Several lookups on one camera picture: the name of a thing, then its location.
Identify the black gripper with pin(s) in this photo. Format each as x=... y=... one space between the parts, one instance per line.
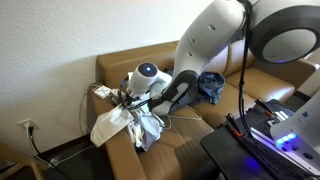
x=124 y=98

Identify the white pillow case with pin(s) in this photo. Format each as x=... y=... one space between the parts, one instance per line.
x=111 y=123
x=146 y=128

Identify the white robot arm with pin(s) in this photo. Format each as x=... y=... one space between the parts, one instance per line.
x=206 y=33

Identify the white power adapter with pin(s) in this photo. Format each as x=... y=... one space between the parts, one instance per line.
x=102 y=91

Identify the blue denim jeans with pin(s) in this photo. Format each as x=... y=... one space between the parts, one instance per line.
x=208 y=87

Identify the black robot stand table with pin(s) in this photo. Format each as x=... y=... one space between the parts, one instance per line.
x=230 y=153

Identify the wooden furniture leg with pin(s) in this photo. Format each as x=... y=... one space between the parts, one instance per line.
x=23 y=163

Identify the brown leather sofa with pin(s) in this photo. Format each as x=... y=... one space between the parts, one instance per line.
x=263 y=85

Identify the white wall outlet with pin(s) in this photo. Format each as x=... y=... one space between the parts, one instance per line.
x=26 y=124

